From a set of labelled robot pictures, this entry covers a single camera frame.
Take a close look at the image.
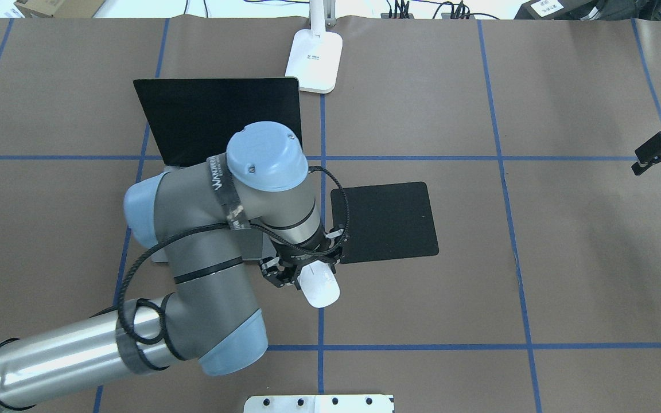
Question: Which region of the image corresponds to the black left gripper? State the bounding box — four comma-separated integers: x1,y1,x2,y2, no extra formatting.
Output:
259,227,347,290

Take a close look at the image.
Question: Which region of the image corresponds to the white computer mouse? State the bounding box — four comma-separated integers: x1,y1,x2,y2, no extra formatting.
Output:
297,261,340,309

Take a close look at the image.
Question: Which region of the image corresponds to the black mouse pad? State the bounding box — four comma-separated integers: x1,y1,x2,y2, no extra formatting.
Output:
330,181,439,264

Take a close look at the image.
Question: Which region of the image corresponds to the grey laptop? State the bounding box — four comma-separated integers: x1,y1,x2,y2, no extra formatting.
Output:
124,78,320,269

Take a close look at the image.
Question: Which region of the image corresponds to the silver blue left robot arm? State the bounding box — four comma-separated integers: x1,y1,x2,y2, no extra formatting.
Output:
0,121,348,412

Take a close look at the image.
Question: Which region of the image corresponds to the white desk lamp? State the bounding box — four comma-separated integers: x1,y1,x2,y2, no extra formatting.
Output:
284,1,343,95

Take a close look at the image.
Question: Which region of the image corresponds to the black power adapter box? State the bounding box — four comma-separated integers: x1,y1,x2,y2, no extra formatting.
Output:
514,0,604,20

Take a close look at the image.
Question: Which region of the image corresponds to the black orange usb hub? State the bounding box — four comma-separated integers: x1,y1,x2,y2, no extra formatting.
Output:
380,1,474,20

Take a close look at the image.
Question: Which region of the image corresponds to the cardboard box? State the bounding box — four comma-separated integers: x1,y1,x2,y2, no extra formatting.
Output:
13,1,106,18

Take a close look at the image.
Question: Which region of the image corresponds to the white pedestal column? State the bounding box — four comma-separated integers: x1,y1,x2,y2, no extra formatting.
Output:
243,394,395,412

